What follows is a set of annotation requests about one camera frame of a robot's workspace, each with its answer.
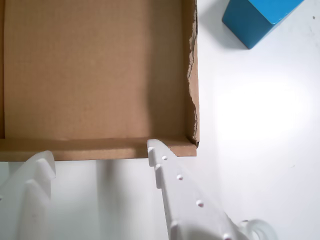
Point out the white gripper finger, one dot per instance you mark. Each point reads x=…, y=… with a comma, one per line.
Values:
x=190, y=205
x=27, y=200

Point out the blue cube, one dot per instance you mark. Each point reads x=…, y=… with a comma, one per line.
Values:
x=250, y=20

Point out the brown cardboard box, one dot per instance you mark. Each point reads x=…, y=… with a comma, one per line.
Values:
x=87, y=75

